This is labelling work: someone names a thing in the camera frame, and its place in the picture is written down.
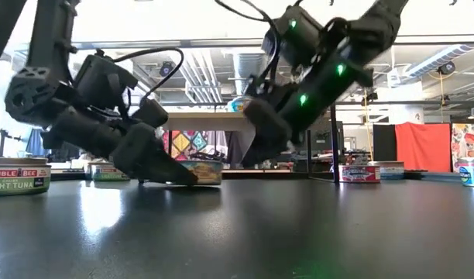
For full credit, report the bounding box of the green Bumble Bee tuna can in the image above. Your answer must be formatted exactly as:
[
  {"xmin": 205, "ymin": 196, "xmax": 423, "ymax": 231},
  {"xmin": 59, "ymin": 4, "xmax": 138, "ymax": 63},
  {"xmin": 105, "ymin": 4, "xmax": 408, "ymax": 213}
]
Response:
[
  {"xmin": 0, "ymin": 164, "xmax": 52, "ymax": 198},
  {"xmin": 90, "ymin": 165, "xmax": 130, "ymax": 182}
]

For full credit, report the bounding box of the silver ribbed air duct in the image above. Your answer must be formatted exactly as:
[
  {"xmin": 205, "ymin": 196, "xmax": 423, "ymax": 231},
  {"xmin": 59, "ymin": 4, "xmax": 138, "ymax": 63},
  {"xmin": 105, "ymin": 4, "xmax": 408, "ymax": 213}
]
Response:
[{"xmin": 232, "ymin": 53, "xmax": 266, "ymax": 95}]

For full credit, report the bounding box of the dark cloth backdrop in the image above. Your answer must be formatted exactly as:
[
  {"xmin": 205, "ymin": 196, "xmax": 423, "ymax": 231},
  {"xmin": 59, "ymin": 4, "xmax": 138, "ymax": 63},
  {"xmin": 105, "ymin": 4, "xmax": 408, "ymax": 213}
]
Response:
[{"xmin": 26, "ymin": 128, "xmax": 52, "ymax": 158}]

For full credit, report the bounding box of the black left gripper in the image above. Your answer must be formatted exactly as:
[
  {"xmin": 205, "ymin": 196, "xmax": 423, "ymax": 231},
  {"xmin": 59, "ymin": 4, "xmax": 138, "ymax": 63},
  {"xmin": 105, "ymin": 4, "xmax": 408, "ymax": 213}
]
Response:
[{"xmin": 43, "ymin": 98, "xmax": 198, "ymax": 185}]

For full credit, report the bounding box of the teal yellowfin tuna can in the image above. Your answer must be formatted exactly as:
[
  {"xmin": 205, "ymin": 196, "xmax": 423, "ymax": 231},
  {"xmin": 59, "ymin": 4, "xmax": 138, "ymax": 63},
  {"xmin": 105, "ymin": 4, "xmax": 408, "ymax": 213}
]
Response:
[{"xmin": 178, "ymin": 160, "xmax": 225, "ymax": 186}]

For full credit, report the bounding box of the black backdrop panel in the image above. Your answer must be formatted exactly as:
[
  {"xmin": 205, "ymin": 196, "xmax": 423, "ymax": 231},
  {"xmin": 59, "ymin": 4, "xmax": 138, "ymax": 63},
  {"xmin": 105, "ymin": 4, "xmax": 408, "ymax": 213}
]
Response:
[{"xmin": 373, "ymin": 123, "xmax": 397, "ymax": 163}]

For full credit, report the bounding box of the orange cloth backdrop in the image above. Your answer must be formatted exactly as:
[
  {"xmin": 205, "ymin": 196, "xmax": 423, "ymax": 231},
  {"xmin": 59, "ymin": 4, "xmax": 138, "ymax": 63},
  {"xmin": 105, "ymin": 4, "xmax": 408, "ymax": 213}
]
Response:
[{"xmin": 394, "ymin": 122, "xmax": 452, "ymax": 174}]

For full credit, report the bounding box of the yellow hanging rope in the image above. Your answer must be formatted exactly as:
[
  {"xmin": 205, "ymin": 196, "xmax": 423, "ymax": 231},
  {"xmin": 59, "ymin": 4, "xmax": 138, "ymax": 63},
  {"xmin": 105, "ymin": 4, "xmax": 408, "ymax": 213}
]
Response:
[{"xmin": 361, "ymin": 88, "xmax": 374, "ymax": 162}]

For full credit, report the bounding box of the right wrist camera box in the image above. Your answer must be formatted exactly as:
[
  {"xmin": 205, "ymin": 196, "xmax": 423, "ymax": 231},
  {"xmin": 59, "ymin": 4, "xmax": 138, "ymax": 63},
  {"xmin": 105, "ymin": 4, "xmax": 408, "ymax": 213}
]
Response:
[{"xmin": 261, "ymin": 4, "xmax": 326, "ymax": 67}]

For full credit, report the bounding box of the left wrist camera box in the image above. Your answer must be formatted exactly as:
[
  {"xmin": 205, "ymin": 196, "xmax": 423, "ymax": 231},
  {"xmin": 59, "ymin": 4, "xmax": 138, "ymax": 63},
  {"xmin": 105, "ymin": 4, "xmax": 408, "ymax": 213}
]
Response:
[{"xmin": 73, "ymin": 53, "xmax": 140, "ymax": 113}]

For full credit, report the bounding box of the silver-top tuna can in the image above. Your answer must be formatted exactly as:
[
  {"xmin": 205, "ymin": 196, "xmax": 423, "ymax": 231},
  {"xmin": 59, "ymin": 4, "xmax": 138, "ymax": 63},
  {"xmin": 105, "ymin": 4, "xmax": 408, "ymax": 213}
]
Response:
[{"xmin": 227, "ymin": 96, "xmax": 254, "ymax": 113}]

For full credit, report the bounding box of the black ceiling spotlight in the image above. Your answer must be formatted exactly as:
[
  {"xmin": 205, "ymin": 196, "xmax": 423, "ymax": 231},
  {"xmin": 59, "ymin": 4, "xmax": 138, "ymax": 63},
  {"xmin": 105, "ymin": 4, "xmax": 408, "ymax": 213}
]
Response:
[
  {"xmin": 158, "ymin": 60, "xmax": 175, "ymax": 79},
  {"xmin": 360, "ymin": 89, "xmax": 380, "ymax": 108},
  {"xmin": 437, "ymin": 60, "xmax": 457, "ymax": 77}
]

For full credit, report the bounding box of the blue gold-top tuna can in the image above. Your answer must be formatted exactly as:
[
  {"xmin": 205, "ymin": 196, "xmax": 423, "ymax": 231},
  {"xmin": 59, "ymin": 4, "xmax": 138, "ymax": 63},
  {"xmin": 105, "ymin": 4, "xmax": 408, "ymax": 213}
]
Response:
[{"xmin": 458, "ymin": 156, "xmax": 474, "ymax": 188}]

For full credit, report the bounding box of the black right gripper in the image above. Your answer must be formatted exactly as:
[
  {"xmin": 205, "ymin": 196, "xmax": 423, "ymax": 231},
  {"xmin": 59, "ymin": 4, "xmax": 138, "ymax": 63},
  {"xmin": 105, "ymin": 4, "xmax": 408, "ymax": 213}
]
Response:
[{"xmin": 242, "ymin": 48, "xmax": 373, "ymax": 167}]

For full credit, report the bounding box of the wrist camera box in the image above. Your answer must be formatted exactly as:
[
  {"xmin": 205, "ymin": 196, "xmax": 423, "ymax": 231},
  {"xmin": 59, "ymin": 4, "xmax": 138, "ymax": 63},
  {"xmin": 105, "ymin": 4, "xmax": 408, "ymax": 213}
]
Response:
[
  {"xmin": 73, "ymin": 53, "xmax": 140, "ymax": 113},
  {"xmin": 261, "ymin": 4, "xmax": 326, "ymax": 67}
]

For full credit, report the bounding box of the red tuna can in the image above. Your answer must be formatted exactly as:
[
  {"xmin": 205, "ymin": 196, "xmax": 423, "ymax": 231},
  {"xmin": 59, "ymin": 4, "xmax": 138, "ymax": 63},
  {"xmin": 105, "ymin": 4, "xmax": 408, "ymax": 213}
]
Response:
[{"xmin": 338, "ymin": 164, "xmax": 381, "ymax": 184}]

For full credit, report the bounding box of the floral cloth backdrop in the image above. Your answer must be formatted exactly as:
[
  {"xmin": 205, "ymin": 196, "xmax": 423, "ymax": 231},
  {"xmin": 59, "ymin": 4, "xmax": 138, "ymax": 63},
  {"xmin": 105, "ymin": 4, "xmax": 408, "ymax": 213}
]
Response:
[{"xmin": 451, "ymin": 122, "xmax": 474, "ymax": 174}]

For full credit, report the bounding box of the colourful patchwork quilt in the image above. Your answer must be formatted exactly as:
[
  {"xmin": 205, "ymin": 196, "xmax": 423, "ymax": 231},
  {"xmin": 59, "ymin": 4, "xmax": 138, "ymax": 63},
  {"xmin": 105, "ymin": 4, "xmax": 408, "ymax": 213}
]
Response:
[{"xmin": 161, "ymin": 129, "xmax": 230, "ymax": 164}]

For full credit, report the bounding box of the white ribbed air duct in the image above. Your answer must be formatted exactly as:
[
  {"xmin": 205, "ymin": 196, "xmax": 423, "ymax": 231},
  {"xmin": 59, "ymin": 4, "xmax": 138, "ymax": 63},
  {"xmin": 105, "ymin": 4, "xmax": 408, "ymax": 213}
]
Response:
[{"xmin": 403, "ymin": 43, "xmax": 474, "ymax": 78}]

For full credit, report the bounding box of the white blue gold-top can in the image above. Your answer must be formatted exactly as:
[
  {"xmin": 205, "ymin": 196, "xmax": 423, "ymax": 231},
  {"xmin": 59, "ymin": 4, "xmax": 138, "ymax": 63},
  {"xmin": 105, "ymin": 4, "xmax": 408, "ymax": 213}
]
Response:
[{"xmin": 367, "ymin": 160, "xmax": 405, "ymax": 181}]

